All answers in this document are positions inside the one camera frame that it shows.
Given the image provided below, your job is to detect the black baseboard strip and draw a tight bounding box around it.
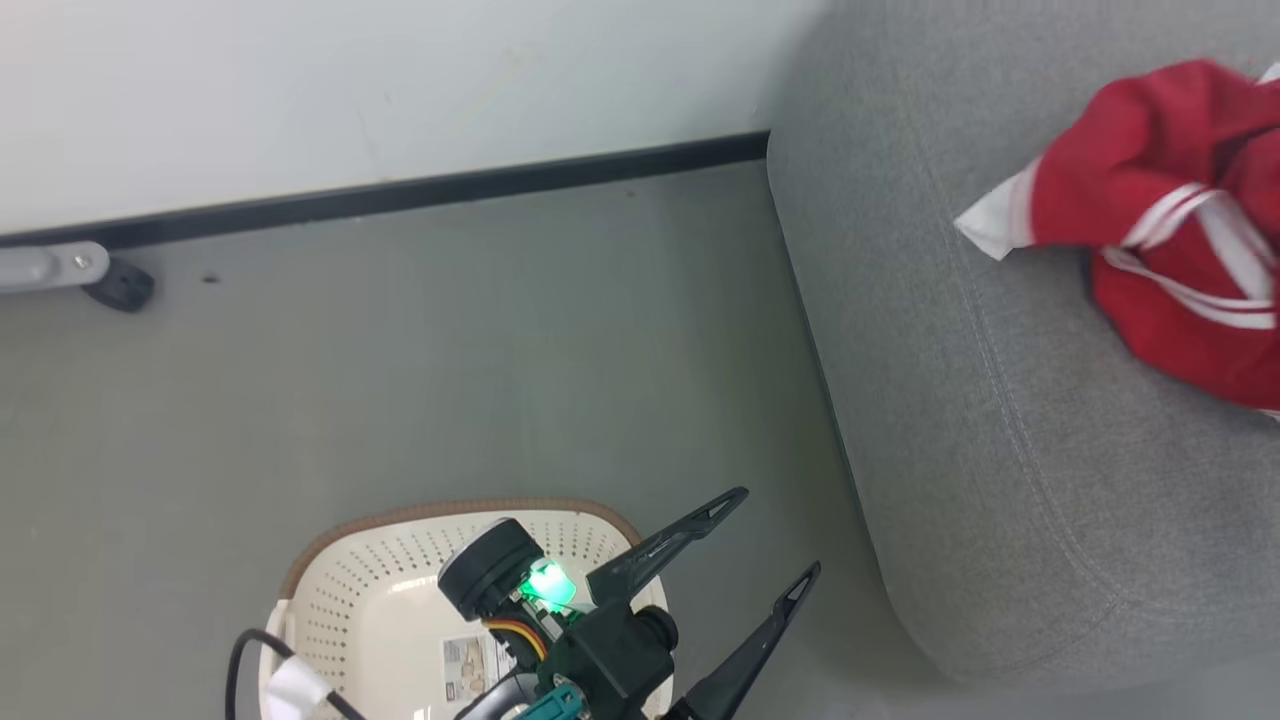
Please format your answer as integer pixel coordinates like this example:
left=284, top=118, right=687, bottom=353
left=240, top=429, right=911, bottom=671
left=0, top=130, right=771, bottom=251

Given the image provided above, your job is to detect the paper label sticker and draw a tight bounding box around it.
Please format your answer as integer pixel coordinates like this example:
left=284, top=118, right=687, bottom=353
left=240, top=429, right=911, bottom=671
left=442, top=632, right=516, bottom=701

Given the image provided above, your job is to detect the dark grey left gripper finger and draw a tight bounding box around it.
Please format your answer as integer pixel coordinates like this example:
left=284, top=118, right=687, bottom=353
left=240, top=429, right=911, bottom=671
left=665, top=562, right=823, bottom=720
left=587, top=487, right=750, bottom=607

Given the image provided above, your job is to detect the grey metal frame leg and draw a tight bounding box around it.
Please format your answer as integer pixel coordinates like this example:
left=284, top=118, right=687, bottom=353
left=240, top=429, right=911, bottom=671
left=0, top=240, right=109, bottom=294

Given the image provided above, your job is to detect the orange yellow wire bundle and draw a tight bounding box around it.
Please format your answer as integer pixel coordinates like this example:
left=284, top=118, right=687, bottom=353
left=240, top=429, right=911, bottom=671
left=483, top=617, right=551, bottom=661

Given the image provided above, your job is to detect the red and white knit garment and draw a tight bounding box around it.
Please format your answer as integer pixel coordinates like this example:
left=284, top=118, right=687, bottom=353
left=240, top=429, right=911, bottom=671
left=955, top=58, right=1280, bottom=421

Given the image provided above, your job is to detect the black cable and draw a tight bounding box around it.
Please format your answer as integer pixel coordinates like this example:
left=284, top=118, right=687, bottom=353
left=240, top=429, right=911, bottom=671
left=225, top=628, right=366, bottom=720

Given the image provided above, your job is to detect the white tape tag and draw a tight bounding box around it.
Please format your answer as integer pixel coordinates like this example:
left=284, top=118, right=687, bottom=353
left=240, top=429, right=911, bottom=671
left=265, top=655, right=333, bottom=720

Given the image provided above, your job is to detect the grey fabric sofa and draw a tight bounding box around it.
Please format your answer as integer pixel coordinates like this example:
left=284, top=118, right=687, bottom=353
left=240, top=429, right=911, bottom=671
left=767, top=0, right=1280, bottom=691

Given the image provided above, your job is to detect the cream perforated laundry basket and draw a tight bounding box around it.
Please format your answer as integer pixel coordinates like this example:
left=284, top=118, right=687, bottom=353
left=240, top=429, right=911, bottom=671
left=258, top=498, right=673, bottom=720

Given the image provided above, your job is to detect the black rubber foot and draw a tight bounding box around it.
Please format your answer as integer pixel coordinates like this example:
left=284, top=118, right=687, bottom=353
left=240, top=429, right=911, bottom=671
left=82, top=258, right=156, bottom=313

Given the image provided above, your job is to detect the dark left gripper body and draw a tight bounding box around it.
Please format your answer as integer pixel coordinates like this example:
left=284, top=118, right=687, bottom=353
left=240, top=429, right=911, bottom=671
left=438, top=515, right=671, bottom=720

